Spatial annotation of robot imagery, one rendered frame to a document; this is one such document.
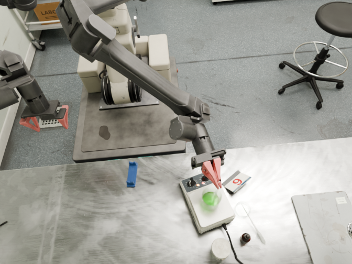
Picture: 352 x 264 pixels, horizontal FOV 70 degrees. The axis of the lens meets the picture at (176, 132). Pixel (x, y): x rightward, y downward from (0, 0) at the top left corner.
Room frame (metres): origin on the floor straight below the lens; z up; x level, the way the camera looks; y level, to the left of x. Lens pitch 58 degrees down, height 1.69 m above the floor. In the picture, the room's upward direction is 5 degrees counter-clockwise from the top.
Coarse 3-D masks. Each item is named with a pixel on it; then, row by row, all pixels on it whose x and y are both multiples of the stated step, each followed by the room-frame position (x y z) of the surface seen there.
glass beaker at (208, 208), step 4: (204, 188) 0.26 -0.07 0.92; (208, 188) 0.26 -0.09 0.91; (212, 188) 0.26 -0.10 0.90; (204, 192) 0.26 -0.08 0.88; (220, 192) 0.25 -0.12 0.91; (220, 196) 0.24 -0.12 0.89; (220, 200) 0.22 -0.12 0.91; (204, 204) 0.22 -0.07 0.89; (216, 204) 0.21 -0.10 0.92; (204, 208) 0.21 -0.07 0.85; (208, 208) 0.21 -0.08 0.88; (212, 208) 0.21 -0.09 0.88; (216, 208) 0.21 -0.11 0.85
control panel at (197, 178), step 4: (196, 176) 0.35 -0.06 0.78; (200, 176) 0.35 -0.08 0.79; (184, 180) 0.34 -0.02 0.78; (188, 180) 0.34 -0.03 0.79; (196, 180) 0.33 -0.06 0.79; (200, 180) 0.33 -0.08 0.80; (208, 180) 0.33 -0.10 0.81; (184, 184) 0.32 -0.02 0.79; (196, 184) 0.31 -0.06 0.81; (200, 184) 0.31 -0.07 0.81; (204, 184) 0.31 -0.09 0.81; (208, 184) 0.31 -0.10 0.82; (188, 188) 0.30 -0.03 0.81; (192, 188) 0.30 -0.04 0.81; (196, 188) 0.30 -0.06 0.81
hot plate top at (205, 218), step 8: (192, 192) 0.28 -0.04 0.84; (200, 192) 0.27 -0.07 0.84; (224, 192) 0.27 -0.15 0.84; (192, 200) 0.25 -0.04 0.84; (200, 200) 0.25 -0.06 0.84; (224, 200) 0.24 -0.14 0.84; (200, 208) 0.22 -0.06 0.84; (224, 208) 0.21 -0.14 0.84; (232, 208) 0.21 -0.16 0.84; (200, 216) 0.19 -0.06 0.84; (208, 216) 0.19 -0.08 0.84; (216, 216) 0.19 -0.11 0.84; (224, 216) 0.19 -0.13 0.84; (232, 216) 0.19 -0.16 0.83; (200, 224) 0.17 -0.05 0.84; (208, 224) 0.17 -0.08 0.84
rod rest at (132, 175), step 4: (132, 164) 0.43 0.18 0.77; (136, 164) 0.43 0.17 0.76; (132, 168) 0.42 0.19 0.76; (136, 168) 0.42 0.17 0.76; (128, 172) 0.40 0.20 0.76; (132, 172) 0.40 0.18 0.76; (136, 172) 0.40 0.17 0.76; (128, 176) 0.39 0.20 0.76; (132, 176) 0.39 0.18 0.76; (136, 176) 0.39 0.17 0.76; (128, 180) 0.37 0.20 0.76; (132, 180) 0.37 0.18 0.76; (128, 184) 0.35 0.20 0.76; (132, 184) 0.35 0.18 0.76
